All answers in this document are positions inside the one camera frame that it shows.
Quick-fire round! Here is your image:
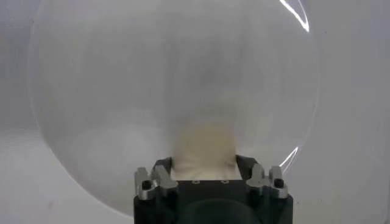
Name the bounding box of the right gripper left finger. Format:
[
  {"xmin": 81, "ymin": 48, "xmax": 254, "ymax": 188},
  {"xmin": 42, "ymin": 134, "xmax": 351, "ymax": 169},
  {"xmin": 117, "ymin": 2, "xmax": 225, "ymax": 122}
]
[{"xmin": 135, "ymin": 156, "xmax": 180, "ymax": 201}]

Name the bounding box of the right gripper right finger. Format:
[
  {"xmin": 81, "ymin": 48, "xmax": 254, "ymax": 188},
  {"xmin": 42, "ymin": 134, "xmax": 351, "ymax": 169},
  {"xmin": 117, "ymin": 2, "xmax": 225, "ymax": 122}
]
[{"xmin": 235, "ymin": 154, "xmax": 289, "ymax": 200}]

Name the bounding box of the white steamed baozi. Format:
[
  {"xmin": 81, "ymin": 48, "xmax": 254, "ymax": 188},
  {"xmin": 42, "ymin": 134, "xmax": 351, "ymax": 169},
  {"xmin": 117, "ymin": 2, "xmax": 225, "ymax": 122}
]
[{"xmin": 172, "ymin": 121, "xmax": 241, "ymax": 180}]

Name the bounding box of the white round plate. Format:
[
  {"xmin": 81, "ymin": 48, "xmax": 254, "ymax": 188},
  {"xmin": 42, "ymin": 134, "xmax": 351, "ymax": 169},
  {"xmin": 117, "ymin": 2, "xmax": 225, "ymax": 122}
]
[{"xmin": 29, "ymin": 0, "xmax": 319, "ymax": 219}]

